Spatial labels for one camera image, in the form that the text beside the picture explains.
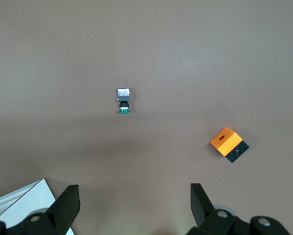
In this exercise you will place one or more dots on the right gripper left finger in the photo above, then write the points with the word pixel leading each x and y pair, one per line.
pixel 65 208

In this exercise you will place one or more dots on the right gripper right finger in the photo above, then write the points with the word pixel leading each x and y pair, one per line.
pixel 201 208

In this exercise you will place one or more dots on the orange and black button box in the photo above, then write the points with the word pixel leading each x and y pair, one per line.
pixel 226 143

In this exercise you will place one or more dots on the brown table cover mat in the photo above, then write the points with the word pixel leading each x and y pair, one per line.
pixel 146 49

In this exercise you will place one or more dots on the green push button switch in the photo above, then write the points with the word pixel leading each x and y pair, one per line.
pixel 124 98

